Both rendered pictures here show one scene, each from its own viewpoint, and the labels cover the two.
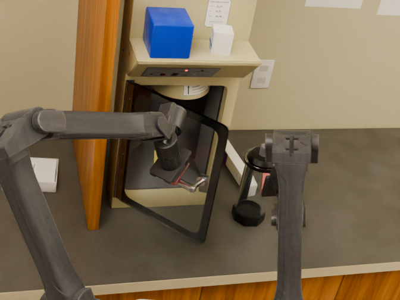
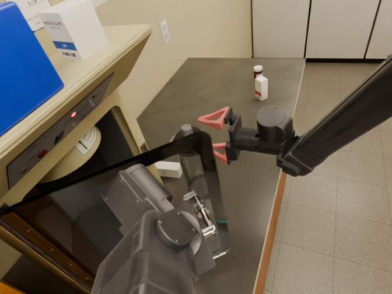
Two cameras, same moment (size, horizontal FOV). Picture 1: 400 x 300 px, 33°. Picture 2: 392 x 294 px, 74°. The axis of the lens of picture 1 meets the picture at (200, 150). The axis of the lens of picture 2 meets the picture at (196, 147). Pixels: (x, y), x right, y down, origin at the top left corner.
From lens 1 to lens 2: 1.37 m
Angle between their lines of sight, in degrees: 30
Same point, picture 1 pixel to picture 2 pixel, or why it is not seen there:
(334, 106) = (144, 84)
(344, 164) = (189, 105)
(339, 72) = not seen: hidden behind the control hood
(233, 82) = (118, 94)
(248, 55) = (125, 30)
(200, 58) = (81, 73)
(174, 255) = (217, 282)
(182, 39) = (19, 51)
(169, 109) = (130, 187)
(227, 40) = (87, 17)
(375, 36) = (132, 16)
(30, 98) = not seen: outside the picture
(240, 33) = not seen: hidden behind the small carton
